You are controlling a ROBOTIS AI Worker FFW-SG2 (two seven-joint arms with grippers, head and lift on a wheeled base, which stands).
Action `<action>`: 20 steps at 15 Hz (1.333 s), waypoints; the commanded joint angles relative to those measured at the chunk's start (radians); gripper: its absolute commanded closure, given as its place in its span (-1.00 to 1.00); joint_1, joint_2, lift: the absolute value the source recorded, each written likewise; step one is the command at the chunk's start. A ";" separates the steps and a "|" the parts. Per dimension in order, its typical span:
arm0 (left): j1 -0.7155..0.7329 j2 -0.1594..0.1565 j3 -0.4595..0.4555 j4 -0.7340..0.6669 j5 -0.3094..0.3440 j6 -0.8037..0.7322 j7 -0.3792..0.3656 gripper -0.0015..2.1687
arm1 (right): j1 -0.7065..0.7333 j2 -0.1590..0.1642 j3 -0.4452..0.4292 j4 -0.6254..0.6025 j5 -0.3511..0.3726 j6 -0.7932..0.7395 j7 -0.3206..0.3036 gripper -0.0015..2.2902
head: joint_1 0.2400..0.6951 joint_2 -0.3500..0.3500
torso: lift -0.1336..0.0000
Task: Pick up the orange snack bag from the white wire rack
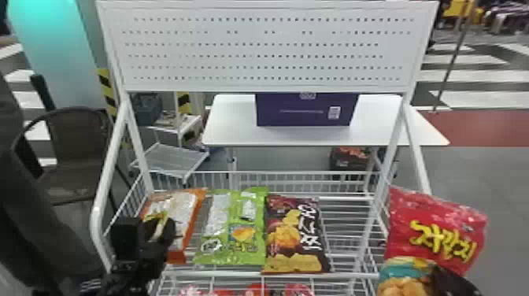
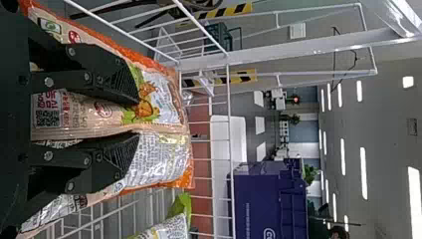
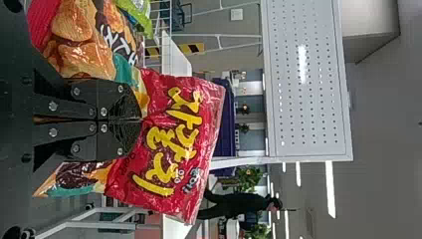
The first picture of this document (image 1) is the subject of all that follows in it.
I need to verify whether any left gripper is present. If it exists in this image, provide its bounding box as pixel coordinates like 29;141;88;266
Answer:
108;216;177;287

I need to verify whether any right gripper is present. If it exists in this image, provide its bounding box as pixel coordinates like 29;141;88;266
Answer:
429;265;484;296

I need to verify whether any red snack packet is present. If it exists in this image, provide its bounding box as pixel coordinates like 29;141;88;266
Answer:
384;186;490;277

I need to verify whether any orange snack packet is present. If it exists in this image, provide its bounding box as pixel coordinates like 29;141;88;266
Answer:
139;187;208;265

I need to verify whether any teal snack packet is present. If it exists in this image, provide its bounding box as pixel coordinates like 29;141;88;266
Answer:
375;256;440;296

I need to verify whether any green snack packet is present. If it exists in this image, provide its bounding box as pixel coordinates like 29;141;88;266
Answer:
192;187;269;267

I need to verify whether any brown chair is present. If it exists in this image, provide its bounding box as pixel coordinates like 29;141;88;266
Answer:
11;106;125;206

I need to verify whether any white side table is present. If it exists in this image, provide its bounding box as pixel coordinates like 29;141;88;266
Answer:
201;93;451;183

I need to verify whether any black snack packet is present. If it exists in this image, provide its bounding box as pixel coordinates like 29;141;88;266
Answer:
261;194;332;275

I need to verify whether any purple box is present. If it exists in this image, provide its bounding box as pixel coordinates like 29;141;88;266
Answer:
254;92;360;128

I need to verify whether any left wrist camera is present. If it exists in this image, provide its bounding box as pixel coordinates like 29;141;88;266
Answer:
109;215;144;262

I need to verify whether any small white wire rack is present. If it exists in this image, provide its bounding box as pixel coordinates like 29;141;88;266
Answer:
129;141;210;184

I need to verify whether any yellow black striped post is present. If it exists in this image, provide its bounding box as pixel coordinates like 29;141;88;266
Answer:
96;67;120;119

